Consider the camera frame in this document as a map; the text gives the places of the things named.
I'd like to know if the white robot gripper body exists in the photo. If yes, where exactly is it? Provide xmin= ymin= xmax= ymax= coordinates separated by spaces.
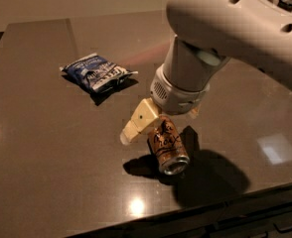
xmin=150 ymin=65 xmax=210 ymax=115

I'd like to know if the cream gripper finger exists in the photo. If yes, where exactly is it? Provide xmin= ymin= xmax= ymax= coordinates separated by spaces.
xmin=120 ymin=98 xmax=161 ymax=145
xmin=188 ymin=106 xmax=200 ymax=119

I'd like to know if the orange LaCroix soda can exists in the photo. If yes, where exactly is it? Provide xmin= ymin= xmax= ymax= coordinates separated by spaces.
xmin=148 ymin=116 xmax=190 ymax=176

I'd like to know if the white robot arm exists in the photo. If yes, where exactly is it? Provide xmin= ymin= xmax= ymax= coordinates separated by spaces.
xmin=120 ymin=0 xmax=292 ymax=145

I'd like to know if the blue white chip bag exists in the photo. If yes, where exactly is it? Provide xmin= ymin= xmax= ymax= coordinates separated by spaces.
xmin=60 ymin=53 xmax=137 ymax=93

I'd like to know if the black drawer handle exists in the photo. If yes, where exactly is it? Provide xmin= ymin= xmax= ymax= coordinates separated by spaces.
xmin=274 ymin=218 xmax=292 ymax=234

